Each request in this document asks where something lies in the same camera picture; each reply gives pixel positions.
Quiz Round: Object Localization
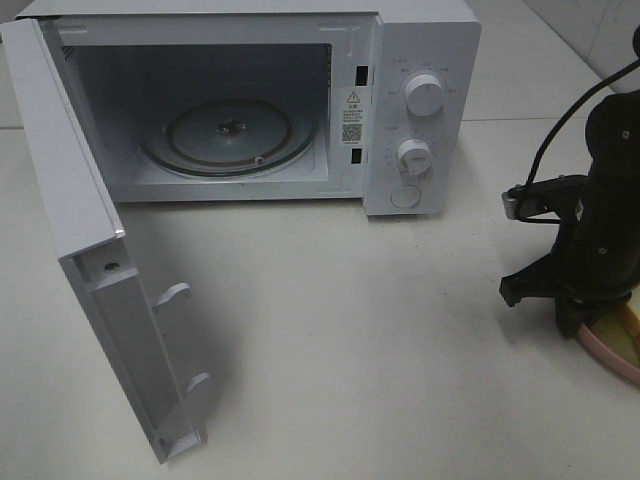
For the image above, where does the pink round plate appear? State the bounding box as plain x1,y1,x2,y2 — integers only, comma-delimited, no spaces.
576,325,639,386

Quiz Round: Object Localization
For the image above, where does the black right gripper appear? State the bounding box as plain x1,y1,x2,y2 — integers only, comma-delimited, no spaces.
499,174,639,338

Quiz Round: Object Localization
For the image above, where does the toast sandwich with lettuce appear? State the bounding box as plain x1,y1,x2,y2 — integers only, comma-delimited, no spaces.
591,290,639,367

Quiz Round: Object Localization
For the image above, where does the white microwave door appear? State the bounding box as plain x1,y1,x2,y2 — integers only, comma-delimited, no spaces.
1,19,205,463

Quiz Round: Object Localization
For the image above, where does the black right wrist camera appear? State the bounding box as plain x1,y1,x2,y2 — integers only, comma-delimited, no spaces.
502,175,587,224

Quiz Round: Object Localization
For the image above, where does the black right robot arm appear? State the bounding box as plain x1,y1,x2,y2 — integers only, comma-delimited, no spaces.
499,93,639,337

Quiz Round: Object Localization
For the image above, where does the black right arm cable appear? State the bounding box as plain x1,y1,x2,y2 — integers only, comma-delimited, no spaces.
509,47,640,224

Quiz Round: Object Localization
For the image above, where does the round white door button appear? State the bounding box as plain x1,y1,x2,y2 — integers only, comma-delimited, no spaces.
390,185,421,209

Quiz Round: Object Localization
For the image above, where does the white lower timer knob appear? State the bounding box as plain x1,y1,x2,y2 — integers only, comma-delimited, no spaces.
397,139,433,176

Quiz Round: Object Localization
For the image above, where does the white microwave oven body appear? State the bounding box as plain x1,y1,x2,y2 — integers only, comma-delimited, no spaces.
12,1,481,216

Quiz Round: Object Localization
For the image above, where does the white upper power knob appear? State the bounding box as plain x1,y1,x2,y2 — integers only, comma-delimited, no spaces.
404,73,445,117

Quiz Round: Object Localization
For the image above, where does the glass microwave turntable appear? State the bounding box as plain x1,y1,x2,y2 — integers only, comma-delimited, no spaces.
140,99,318,178

